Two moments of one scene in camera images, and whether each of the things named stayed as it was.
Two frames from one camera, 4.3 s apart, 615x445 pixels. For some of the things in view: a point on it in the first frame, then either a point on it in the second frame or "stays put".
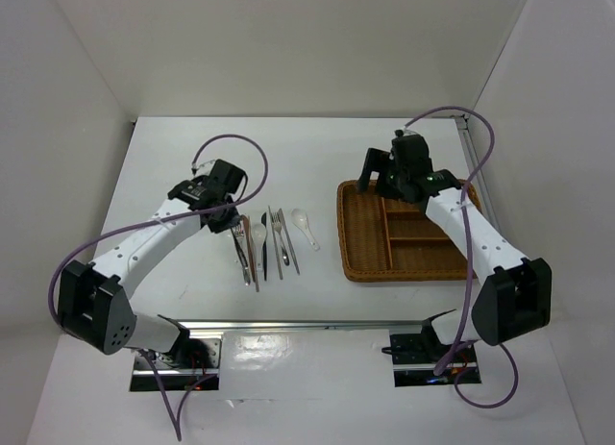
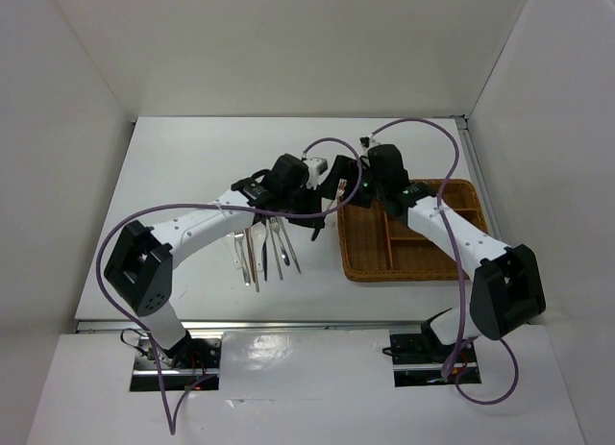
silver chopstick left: x=254 y=252 stays put
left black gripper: x=220 y=226 to x=314 y=198
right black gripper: x=379 y=160 to x=344 y=167
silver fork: x=237 y=231 to x=340 y=192
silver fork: x=277 y=222 stays put
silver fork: x=240 y=236 stays put
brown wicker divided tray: x=385 y=239 stays put
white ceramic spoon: x=258 y=234 stays put
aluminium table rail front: x=307 y=326 stays put
